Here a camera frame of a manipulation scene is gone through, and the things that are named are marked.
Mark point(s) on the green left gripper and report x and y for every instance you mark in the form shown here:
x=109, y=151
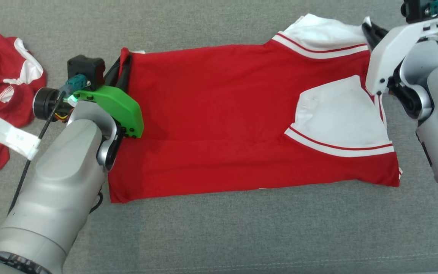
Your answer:
x=116, y=106

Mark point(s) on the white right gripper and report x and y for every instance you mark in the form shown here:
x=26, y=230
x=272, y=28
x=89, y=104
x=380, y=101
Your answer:
x=390, y=53

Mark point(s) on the red white sports shirt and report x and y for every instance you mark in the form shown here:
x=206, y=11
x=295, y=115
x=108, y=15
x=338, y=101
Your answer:
x=211, y=114

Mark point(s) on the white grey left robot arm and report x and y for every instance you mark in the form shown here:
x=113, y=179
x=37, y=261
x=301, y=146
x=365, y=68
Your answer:
x=59, y=182

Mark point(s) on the grey fabric sofa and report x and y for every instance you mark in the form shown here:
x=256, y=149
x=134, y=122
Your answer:
x=242, y=236

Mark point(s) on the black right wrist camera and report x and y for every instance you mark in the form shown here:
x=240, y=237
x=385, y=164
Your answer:
x=414, y=9

